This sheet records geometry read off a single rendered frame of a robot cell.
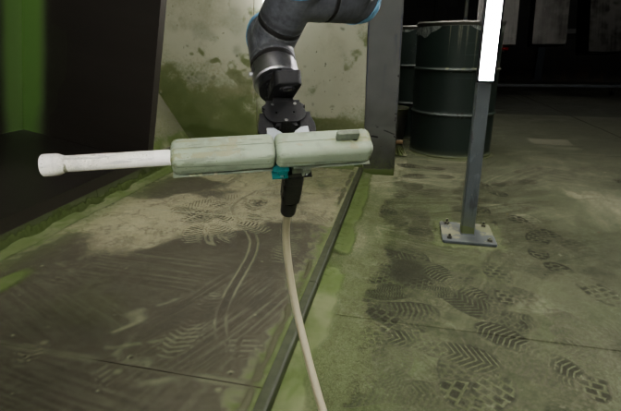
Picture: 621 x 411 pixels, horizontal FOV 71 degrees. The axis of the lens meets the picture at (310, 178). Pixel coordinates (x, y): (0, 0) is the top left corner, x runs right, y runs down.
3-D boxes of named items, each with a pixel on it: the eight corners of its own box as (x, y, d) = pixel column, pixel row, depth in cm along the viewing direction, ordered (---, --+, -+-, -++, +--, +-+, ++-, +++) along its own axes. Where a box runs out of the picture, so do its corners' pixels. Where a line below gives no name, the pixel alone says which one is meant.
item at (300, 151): (346, 195, 88) (371, 118, 69) (350, 215, 85) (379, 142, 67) (85, 217, 79) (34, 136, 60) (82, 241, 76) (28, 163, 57)
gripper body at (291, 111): (304, 151, 81) (294, 103, 88) (310, 121, 74) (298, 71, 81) (262, 154, 80) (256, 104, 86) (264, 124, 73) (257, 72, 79)
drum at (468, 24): (400, 142, 346) (407, 24, 320) (471, 141, 348) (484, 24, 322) (420, 161, 290) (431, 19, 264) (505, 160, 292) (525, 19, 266)
